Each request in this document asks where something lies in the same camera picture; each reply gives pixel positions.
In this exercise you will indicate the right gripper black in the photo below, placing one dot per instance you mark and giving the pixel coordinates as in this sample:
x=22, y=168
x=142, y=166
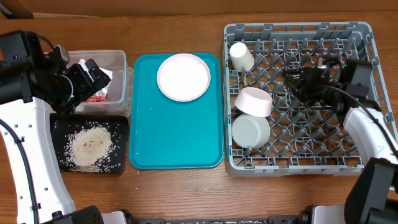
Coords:
x=305, y=83

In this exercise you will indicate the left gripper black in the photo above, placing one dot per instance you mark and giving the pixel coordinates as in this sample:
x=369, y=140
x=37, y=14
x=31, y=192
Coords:
x=87, y=87

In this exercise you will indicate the red snack wrapper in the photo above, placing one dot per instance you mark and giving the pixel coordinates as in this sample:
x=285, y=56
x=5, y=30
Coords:
x=100, y=96

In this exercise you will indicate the white napkin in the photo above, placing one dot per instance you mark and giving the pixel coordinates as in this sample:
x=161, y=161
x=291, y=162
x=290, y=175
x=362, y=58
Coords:
x=94, y=71

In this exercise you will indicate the small pink saucer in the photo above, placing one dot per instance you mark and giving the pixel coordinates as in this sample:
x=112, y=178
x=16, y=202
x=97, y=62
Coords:
x=254, y=101

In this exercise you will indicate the pile of rice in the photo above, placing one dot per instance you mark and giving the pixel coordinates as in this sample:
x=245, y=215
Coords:
x=89, y=150

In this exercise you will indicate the white cup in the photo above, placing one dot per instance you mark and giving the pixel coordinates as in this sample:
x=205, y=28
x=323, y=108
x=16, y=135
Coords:
x=241, y=57

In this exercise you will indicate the grey bowl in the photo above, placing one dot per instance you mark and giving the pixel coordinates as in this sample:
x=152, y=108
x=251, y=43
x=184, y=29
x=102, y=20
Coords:
x=250, y=131

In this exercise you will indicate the large pink plate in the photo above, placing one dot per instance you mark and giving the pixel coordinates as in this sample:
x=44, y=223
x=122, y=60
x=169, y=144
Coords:
x=183, y=77

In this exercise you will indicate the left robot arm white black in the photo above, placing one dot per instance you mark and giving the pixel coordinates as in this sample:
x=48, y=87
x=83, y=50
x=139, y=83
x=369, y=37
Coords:
x=35, y=84

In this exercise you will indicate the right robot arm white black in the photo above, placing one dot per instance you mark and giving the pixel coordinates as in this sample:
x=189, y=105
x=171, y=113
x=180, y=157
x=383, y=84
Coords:
x=344, y=87

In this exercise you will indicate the clear plastic waste bin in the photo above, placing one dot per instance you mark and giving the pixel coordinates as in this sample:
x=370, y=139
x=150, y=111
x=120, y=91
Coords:
x=119, y=88

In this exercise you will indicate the grey dishwasher rack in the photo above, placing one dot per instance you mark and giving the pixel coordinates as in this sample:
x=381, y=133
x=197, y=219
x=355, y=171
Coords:
x=303, y=140

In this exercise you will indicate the black plastic tray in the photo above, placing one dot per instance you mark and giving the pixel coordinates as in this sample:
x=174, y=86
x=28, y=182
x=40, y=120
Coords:
x=118, y=126

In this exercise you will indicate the teal serving tray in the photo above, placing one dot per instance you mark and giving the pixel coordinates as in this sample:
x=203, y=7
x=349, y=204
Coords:
x=167, y=134

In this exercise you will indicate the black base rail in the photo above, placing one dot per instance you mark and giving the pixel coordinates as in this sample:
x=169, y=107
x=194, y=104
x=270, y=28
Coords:
x=278, y=219

